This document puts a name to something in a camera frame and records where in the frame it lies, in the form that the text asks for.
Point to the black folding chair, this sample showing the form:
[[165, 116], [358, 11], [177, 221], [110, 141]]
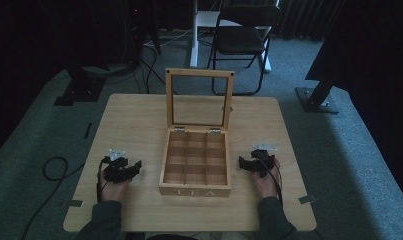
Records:
[[196, 40], [239, 40]]

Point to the black tape strip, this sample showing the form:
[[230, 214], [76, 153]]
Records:
[[88, 130]]

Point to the grey tape piece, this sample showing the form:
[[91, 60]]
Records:
[[307, 199], [75, 203]]

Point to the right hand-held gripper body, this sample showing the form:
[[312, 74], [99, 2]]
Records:
[[263, 159]]

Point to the person's right hand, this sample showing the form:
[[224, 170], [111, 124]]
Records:
[[267, 184]]

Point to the person's left hand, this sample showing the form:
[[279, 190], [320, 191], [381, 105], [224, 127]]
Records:
[[113, 190]]

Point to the dark curtain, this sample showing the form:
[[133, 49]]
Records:
[[309, 18]]

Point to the wooden compartment box with lid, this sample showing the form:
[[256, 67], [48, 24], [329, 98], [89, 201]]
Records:
[[195, 191]]

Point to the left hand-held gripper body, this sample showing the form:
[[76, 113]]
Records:
[[115, 166]]

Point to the black stand base with strut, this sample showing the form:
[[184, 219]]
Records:
[[317, 98]]

